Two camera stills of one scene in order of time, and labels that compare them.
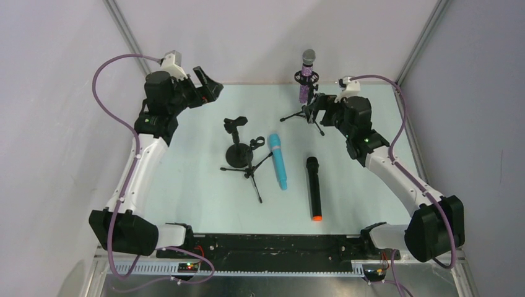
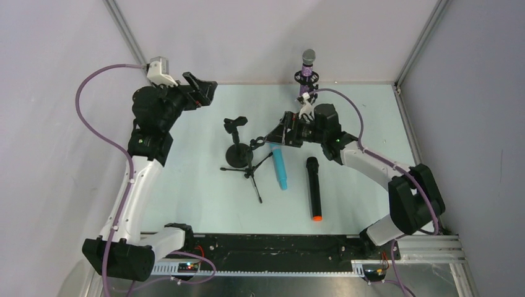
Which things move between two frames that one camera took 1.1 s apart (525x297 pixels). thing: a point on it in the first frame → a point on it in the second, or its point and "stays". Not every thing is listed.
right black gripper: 319,107 → 291,132
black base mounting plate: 278,252 stays
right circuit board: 374,275 stays
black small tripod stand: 255,142 stays
